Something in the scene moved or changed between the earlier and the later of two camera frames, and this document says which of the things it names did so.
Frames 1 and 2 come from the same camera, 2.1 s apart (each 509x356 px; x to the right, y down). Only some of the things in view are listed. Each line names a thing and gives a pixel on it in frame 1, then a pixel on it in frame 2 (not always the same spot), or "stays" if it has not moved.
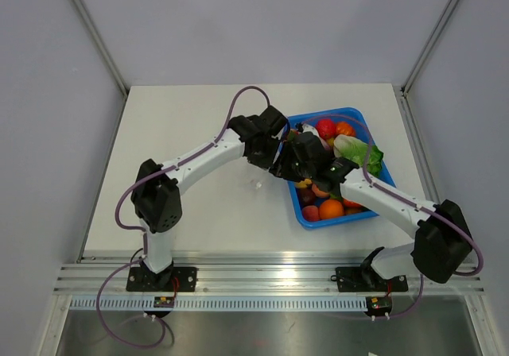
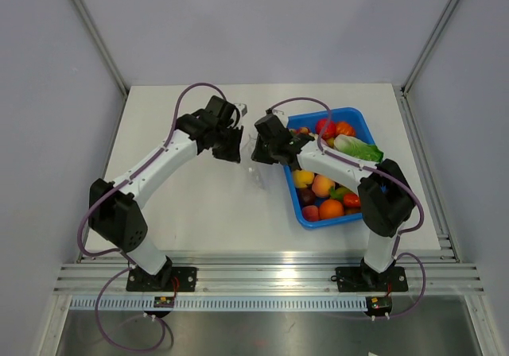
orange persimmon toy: [344, 128] stays
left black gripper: [268, 161] -> [233, 155]
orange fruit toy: [331, 209] stays
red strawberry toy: [326, 128] stays
